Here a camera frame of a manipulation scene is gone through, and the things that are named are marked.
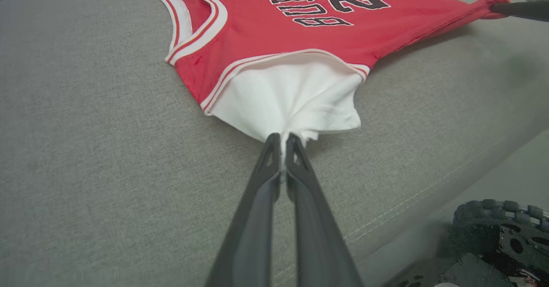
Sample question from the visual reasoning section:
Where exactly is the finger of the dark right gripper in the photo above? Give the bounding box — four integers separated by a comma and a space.
489, 0, 549, 22

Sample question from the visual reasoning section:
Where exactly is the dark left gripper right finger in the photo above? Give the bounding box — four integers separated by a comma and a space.
286, 133, 365, 287

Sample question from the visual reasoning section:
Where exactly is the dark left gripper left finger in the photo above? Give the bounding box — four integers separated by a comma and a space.
206, 133, 282, 287

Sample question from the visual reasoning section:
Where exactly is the red basketball jersey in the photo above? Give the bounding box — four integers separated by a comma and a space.
149, 0, 511, 144

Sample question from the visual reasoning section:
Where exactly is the grey fabric sofa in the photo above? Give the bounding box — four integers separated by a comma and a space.
0, 0, 549, 287

